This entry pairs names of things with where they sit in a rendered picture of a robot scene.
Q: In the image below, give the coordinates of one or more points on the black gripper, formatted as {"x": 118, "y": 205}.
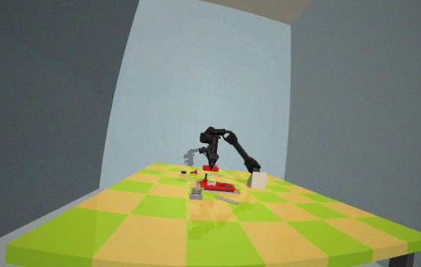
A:
{"x": 212, "y": 156}

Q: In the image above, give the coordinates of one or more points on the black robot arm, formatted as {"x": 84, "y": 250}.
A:
{"x": 211, "y": 136}

